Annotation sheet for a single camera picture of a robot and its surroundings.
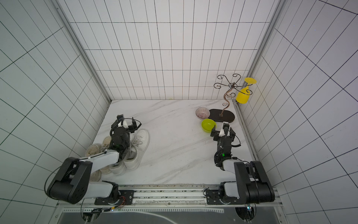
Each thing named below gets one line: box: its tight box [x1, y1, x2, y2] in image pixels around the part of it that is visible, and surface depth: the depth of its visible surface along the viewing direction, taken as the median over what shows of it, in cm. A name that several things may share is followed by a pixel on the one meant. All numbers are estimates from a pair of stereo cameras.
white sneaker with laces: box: [123, 128, 151, 170], surface depth 84 cm
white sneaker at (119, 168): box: [109, 148, 129, 175], surface depth 79 cm
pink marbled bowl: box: [195, 107, 211, 120], surface depth 109 cm
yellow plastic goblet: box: [235, 77, 257, 105], surface depth 83 cm
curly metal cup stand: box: [213, 73, 253, 117], surface depth 88 cm
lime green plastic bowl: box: [200, 118, 217, 133], surface depth 102 cm
